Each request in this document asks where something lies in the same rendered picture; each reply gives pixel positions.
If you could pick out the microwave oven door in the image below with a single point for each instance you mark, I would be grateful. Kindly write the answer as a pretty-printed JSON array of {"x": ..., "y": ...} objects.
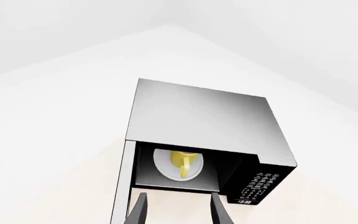
[{"x": 121, "y": 184}]

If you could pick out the black microwave oven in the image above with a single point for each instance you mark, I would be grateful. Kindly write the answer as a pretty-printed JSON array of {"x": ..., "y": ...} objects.
[{"x": 207, "y": 126}]

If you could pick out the white round microwave plate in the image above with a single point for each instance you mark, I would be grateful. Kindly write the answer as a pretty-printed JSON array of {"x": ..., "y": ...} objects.
[{"x": 194, "y": 169}]

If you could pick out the yellow and white mug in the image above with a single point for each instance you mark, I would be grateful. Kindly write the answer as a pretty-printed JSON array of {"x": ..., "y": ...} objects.
[{"x": 182, "y": 162}]

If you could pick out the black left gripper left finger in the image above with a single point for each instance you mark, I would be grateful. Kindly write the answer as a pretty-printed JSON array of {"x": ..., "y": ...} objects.
[{"x": 138, "y": 211}]

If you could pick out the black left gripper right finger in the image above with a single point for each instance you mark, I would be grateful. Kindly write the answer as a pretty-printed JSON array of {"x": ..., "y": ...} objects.
[{"x": 220, "y": 210}]

